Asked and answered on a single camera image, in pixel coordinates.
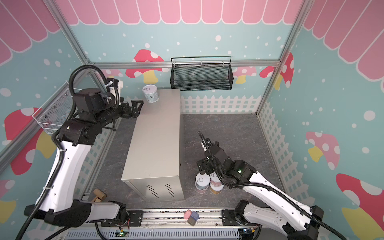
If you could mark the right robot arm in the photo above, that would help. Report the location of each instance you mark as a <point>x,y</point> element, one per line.
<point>291,218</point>

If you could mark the grey metal cabinet counter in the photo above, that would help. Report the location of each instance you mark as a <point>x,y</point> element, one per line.
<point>154,167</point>

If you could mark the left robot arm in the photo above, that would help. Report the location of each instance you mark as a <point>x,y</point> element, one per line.
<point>93,110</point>

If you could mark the black mesh wall basket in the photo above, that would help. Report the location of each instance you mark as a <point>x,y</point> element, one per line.
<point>211,73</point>

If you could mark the teal label can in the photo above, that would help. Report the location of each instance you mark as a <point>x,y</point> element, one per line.
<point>151,93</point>

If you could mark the wooden block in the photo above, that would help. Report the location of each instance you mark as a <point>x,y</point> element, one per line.
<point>99,196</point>

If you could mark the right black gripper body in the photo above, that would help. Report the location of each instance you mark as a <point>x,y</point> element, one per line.
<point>204,163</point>

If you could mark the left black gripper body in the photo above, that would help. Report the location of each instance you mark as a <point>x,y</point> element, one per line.
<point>124,110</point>

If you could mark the pink label can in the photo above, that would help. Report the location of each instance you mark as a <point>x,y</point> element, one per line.
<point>214,178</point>
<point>202,183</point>

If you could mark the pink blue grey erasers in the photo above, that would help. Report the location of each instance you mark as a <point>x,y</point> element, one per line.
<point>192,217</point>

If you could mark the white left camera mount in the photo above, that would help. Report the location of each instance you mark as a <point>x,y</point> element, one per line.
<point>115,87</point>

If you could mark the orange label can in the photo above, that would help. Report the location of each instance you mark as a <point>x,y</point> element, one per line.
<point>216,187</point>

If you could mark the white wire wall basket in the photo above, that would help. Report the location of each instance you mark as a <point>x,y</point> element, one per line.
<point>54,112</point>

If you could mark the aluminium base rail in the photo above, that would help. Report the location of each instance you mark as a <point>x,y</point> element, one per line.
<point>168,224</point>

